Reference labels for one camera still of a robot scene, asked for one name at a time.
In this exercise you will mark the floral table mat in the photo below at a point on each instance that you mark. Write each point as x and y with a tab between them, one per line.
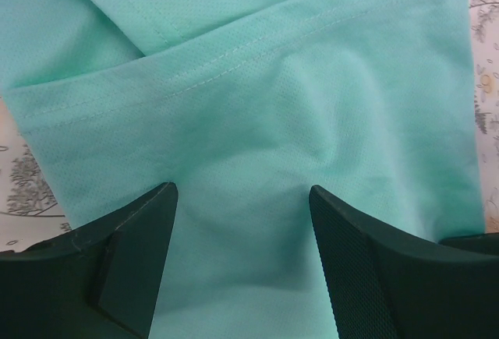
23	183

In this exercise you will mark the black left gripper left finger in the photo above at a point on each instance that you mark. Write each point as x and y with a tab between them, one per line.
100	280

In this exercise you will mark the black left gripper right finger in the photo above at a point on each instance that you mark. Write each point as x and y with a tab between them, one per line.
385	283

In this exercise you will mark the mint green t shirt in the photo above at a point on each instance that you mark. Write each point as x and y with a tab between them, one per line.
253	121

